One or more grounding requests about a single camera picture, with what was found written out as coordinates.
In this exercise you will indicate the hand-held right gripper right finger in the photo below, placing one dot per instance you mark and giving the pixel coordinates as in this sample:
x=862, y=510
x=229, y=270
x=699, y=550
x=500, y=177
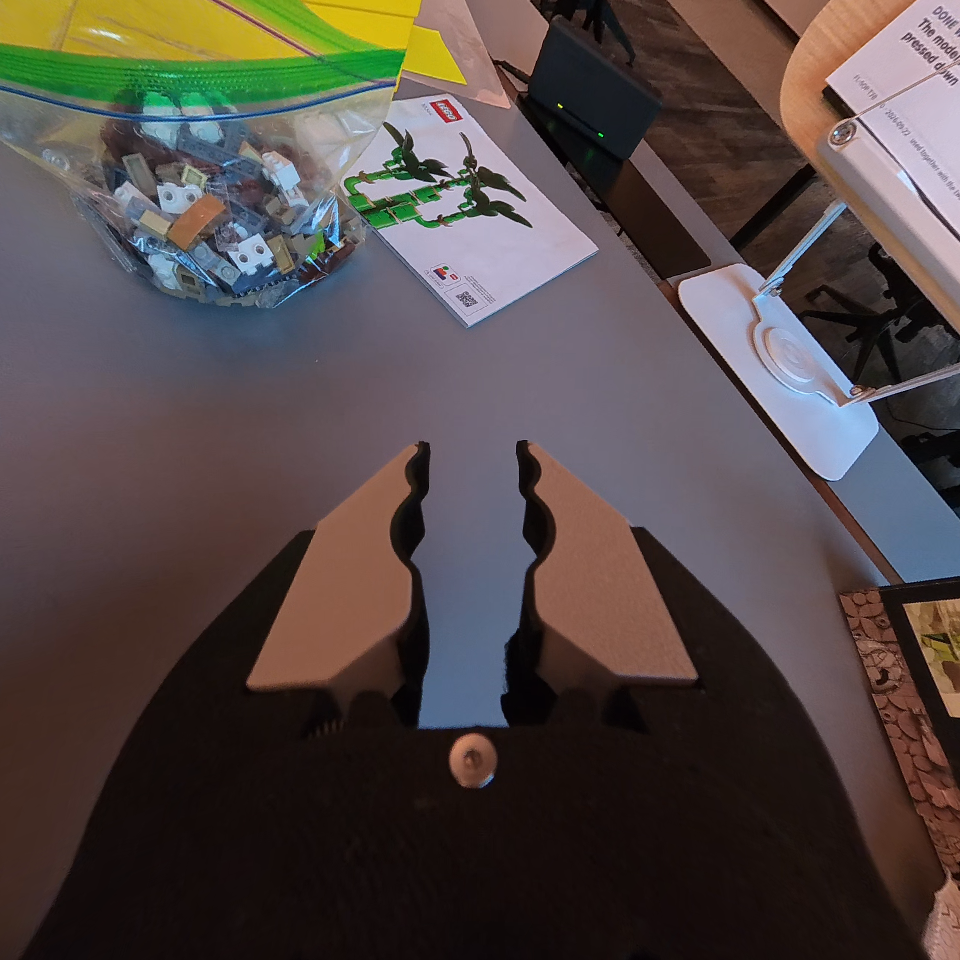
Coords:
x=607, y=607

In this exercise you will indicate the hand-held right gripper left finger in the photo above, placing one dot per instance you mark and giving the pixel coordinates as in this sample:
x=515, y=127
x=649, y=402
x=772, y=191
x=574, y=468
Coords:
x=337, y=607

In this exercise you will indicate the clear zip bag green seal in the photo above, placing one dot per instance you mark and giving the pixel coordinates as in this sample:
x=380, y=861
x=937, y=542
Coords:
x=187, y=71

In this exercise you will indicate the yellow plastic bin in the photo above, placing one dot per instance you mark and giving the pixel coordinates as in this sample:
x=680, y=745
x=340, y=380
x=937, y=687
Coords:
x=225, y=22

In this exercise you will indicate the grey desk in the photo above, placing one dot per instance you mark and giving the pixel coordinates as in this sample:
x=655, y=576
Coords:
x=637, y=450

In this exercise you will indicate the black toy set box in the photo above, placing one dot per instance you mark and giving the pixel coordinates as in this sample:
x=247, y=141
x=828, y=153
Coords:
x=885, y=712

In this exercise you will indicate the white folding stand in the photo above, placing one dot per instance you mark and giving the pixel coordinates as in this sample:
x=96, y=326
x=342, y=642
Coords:
x=727, y=322

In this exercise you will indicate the toy instruction booklet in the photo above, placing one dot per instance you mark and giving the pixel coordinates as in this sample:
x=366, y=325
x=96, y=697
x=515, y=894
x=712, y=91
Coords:
x=540, y=240

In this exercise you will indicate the black office chair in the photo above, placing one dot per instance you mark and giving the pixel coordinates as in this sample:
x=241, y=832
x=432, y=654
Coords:
x=600, y=19
x=870, y=322

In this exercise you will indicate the pile of mixed toy bricks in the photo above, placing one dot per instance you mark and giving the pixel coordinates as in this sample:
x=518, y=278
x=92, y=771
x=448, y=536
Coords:
x=225, y=225

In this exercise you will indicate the black device with green lights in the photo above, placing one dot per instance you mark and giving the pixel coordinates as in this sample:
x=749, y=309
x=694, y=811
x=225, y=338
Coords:
x=592, y=82

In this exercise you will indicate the wooden board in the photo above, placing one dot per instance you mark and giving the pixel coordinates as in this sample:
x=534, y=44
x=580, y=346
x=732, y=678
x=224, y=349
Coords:
x=802, y=97

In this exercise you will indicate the yellow sticky note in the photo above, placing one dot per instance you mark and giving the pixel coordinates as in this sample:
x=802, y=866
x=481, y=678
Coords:
x=435, y=56

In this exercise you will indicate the clear plastic sheet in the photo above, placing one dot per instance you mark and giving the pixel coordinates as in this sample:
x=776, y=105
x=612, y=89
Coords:
x=480, y=60

